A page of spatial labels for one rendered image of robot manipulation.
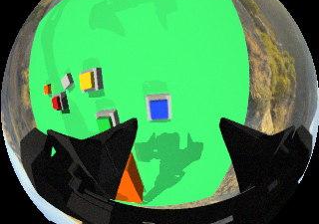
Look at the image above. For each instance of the blue button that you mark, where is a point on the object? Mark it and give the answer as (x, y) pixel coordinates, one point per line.
(159, 106)

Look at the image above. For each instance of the yellow button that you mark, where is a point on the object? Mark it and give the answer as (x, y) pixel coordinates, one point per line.
(91, 80)

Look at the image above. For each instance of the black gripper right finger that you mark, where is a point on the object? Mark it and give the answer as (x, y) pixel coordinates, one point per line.
(250, 150)

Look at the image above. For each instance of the green button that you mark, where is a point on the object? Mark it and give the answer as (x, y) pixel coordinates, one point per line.
(107, 119)

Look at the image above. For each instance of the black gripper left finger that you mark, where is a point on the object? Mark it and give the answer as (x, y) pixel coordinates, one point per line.
(103, 156)

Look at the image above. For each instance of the red button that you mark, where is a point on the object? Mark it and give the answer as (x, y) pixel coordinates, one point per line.
(60, 102)

